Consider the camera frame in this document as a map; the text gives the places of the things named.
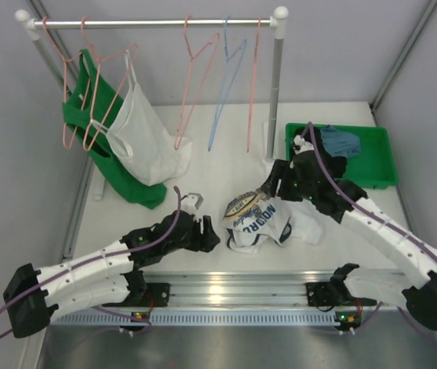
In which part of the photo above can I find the plain white tank top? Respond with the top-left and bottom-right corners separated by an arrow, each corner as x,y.
90,52 -> 192,186

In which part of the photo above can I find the green plastic bin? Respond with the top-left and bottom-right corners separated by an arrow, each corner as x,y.
285,122 -> 399,190

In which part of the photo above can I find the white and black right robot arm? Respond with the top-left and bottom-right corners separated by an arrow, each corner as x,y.
261,151 -> 437,331

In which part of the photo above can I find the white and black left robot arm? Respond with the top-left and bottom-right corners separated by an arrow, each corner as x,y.
3,211 -> 220,338

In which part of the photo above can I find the pink wire hanger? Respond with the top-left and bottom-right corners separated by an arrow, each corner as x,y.
246,17 -> 262,153
174,15 -> 220,151
79,16 -> 139,151
42,17 -> 91,150

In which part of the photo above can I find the white and silver clothes rack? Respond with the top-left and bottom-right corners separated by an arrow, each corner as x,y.
14,6 -> 290,201

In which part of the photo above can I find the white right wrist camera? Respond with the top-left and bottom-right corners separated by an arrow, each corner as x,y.
292,135 -> 314,155

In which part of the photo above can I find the blue garment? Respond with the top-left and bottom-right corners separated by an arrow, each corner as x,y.
321,125 -> 362,158

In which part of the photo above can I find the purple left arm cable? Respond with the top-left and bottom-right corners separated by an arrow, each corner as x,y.
0,186 -> 183,345

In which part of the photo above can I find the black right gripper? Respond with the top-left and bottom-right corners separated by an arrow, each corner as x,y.
262,159 -> 317,201

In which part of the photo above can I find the blue wire hanger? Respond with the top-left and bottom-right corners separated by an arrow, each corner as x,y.
207,16 -> 247,152

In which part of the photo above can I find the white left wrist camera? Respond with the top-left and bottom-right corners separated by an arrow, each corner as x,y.
181,192 -> 204,215

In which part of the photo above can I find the grey slotted cable duct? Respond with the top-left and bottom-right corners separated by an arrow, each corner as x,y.
48,310 -> 362,327

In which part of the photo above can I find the green tank top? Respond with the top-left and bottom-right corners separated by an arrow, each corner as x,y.
77,48 -> 167,209

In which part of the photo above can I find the aluminium mounting rail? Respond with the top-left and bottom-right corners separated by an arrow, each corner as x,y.
62,271 -> 427,308

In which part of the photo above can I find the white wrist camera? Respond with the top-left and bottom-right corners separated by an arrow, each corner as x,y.
181,192 -> 204,215
292,135 -> 314,155

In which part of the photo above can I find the black garment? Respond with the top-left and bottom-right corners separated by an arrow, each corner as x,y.
291,127 -> 347,179

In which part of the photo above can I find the white printed navy-trim tank top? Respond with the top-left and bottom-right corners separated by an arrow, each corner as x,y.
222,189 -> 325,254

